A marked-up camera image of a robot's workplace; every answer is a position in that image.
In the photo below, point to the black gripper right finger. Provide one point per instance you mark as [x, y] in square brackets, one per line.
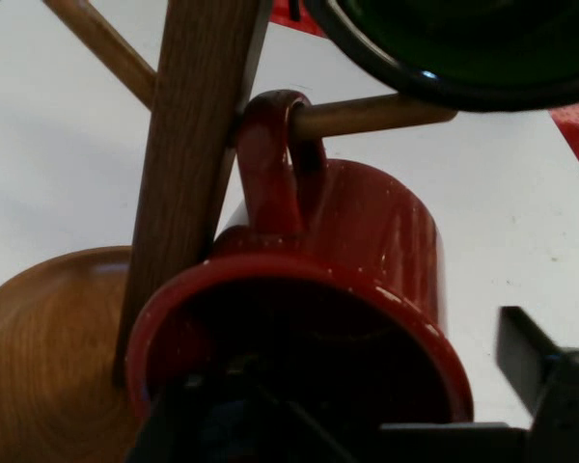
[564, 405]

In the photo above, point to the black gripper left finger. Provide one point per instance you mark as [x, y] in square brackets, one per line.
[212, 434]

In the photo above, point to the red enamel mug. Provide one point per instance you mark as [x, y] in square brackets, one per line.
[366, 231]

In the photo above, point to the wooden mug tree stand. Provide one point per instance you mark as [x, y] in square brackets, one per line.
[193, 120]

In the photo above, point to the green enamel mug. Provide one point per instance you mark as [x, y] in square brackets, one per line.
[463, 48]

